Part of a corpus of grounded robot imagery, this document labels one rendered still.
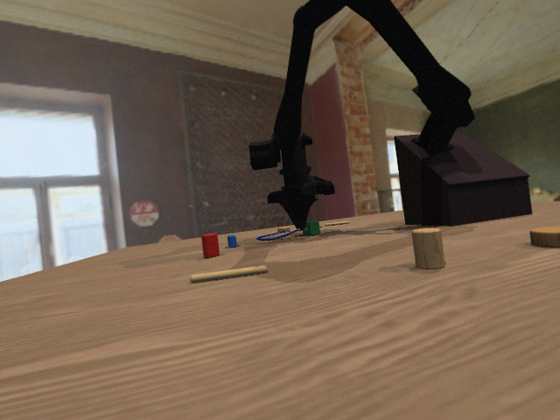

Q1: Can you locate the blue block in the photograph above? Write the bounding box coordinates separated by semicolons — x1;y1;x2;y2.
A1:
227;235;237;248

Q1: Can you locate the green block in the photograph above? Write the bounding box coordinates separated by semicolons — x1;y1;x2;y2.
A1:
303;221;320;235

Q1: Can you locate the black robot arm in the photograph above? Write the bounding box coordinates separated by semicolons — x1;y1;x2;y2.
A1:
248;0;475;170

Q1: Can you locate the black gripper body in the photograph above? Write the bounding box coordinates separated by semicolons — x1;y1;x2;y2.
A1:
267;161;335;204

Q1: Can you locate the red block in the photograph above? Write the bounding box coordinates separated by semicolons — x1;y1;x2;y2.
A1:
201;234;220;259

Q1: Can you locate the short wooden cylinder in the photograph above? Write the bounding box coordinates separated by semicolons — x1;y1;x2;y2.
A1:
412;228;445;270

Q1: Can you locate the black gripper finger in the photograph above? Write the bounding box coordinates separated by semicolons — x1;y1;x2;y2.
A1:
290;199;318;230
279;201;299;229

